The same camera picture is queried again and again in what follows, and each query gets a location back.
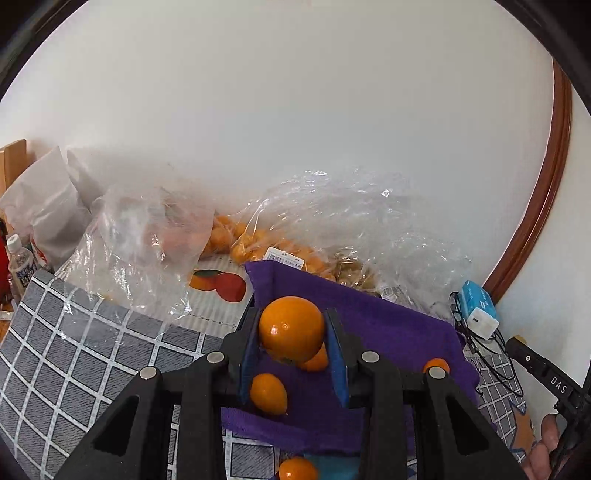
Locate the person's right hand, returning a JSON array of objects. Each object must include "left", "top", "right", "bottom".
[{"left": 526, "top": 413, "right": 568, "bottom": 480}]

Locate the white plastic bag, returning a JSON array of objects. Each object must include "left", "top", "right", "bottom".
[{"left": 0, "top": 145, "right": 109, "bottom": 273}]

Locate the red paper bag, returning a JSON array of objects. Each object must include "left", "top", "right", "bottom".
[{"left": 0, "top": 222, "right": 12, "bottom": 305}]

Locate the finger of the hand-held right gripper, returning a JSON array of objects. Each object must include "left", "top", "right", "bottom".
[{"left": 506, "top": 337, "right": 580, "bottom": 403}]

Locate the wooden door frame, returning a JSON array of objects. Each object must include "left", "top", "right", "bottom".
[{"left": 480, "top": 60, "right": 573, "bottom": 301}]

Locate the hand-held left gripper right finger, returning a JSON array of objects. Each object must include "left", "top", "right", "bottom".
[{"left": 323, "top": 308, "right": 532, "bottom": 480}]

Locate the blue and white box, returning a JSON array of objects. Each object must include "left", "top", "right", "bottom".
[{"left": 459, "top": 279, "right": 502, "bottom": 340}]

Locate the large orange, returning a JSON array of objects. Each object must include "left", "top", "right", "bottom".
[
  {"left": 298, "top": 344, "right": 329, "bottom": 373},
  {"left": 257, "top": 296, "right": 327, "bottom": 365}
]

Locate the wooden chair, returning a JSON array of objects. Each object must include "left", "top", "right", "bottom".
[{"left": 0, "top": 138, "right": 31, "bottom": 195}]

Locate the purple cloth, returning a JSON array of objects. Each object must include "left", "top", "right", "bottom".
[{"left": 221, "top": 261, "right": 481, "bottom": 457}]

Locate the black cable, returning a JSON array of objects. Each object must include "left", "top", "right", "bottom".
[{"left": 450, "top": 291, "right": 525, "bottom": 398}]

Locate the grey checked tablecloth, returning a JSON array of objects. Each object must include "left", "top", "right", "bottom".
[{"left": 0, "top": 270, "right": 541, "bottom": 480}]

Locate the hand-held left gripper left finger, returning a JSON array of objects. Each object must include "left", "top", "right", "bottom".
[{"left": 53, "top": 307, "right": 262, "bottom": 480}]

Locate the clear water bottle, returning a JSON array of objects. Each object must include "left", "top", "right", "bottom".
[{"left": 6, "top": 234, "right": 40, "bottom": 305}]

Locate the fruit print white board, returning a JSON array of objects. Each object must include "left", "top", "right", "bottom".
[{"left": 185, "top": 256, "right": 257, "bottom": 333}]

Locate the clear plastic bag of kumquats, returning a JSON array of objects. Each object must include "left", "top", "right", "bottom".
[{"left": 198, "top": 168, "right": 474, "bottom": 305}]

